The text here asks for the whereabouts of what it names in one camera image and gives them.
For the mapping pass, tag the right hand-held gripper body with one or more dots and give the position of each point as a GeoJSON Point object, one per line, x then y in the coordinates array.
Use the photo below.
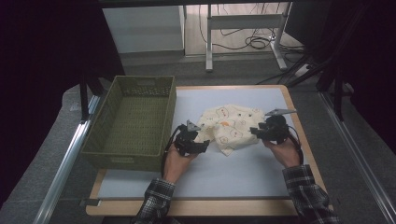
{"type": "Point", "coordinates": [277, 129]}

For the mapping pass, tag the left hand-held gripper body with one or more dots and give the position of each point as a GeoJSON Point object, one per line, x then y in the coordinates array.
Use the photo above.
{"type": "Point", "coordinates": [185, 140]}

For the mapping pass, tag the cream patterned cloth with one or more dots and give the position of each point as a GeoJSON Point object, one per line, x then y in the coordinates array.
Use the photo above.
{"type": "Point", "coordinates": [232, 129]}

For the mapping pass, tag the green woven plastic basket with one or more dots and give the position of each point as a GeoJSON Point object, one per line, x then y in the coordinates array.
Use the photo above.
{"type": "Point", "coordinates": [137, 124]}

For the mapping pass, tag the person's right hand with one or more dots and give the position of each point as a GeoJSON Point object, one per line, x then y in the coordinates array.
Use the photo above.
{"type": "Point", "coordinates": [286, 154]}

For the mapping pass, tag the person's left hand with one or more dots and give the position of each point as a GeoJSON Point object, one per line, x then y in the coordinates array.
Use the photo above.
{"type": "Point", "coordinates": [174, 165]}

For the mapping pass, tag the white power strip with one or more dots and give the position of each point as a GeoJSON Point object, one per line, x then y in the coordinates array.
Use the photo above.
{"type": "Point", "coordinates": [302, 70]}

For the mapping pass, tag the black tripod stand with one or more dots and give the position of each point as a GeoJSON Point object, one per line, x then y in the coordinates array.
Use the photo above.
{"type": "Point", "coordinates": [337, 93]}

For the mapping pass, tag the dark curtain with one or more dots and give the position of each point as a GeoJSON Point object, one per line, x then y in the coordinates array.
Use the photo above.
{"type": "Point", "coordinates": [40, 62]}
{"type": "Point", "coordinates": [373, 62]}

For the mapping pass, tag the white cabinet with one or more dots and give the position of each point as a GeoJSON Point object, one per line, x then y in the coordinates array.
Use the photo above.
{"type": "Point", "coordinates": [143, 29]}

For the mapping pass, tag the aluminium rail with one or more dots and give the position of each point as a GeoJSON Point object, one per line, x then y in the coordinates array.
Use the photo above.
{"type": "Point", "coordinates": [358, 155]}
{"type": "Point", "coordinates": [67, 165]}

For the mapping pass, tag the white desk frame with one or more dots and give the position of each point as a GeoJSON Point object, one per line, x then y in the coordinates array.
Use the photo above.
{"type": "Point", "coordinates": [246, 21]}

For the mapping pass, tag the grey table bracket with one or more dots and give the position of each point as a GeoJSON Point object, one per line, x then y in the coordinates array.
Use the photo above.
{"type": "Point", "coordinates": [90, 202]}

